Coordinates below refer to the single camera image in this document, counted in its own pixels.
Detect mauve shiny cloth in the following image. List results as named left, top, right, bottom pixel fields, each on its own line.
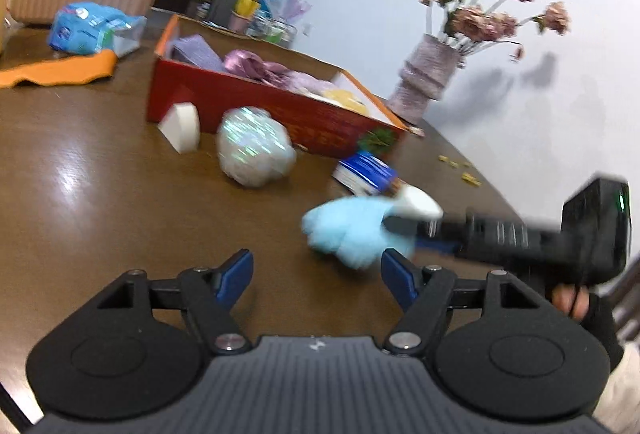
left=222, top=49, right=326, bottom=90

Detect light blue fluffy cloth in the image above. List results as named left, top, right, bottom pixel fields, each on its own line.
left=301, top=195, right=418, bottom=271

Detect person's right hand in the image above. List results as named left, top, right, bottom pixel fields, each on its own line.
left=550, top=284, right=626, bottom=367

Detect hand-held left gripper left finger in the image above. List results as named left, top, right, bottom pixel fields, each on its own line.
left=95, top=248, right=255, bottom=355

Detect purple textured vase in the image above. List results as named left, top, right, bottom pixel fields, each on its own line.
left=386, top=33, right=467, bottom=125

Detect iridescent white bath pouf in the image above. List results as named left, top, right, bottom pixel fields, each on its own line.
left=216, top=107, right=297, bottom=188

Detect person's right forearm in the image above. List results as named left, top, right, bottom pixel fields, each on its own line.
left=591, top=346, right=640, bottom=434

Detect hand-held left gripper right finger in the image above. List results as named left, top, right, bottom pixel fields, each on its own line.
left=381, top=248, right=547, bottom=356

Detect green leaf sprig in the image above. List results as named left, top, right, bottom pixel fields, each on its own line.
left=357, top=128, right=402, bottom=153

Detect pile of household clutter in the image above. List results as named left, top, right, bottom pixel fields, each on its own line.
left=196, top=0, right=299, bottom=49

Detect purple knitted cloth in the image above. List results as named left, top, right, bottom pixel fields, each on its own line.
left=169, top=34, right=226, bottom=72

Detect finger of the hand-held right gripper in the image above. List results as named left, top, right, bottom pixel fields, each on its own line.
left=414, top=236, right=463, bottom=257
left=382, top=213, right=468, bottom=237

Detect blue and white packet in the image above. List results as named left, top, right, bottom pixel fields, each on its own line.
left=332, top=151, right=407, bottom=197

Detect orange red cardboard box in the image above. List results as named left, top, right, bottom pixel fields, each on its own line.
left=146, top=13, right=425, bottom=160

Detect scattered yellow petals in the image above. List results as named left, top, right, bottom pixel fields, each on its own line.
left=438, top=155, right=482, bottom=189

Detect purple dried flower bunch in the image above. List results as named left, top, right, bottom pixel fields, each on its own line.
left=283, top=0, right=315, bottom=22

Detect white soft piece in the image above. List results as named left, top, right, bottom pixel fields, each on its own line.
left=392, top=187, right=445, bottom=220

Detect blue tissue pack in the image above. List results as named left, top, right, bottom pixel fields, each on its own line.
left=47, top=2, right=148, bottom=58

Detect white wedge sponge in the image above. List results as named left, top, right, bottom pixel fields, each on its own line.
left=157, top=102, right=202, bottom=154

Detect orange cloth sheet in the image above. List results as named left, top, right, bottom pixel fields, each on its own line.
left=0, top=50, right=119, bottom=89

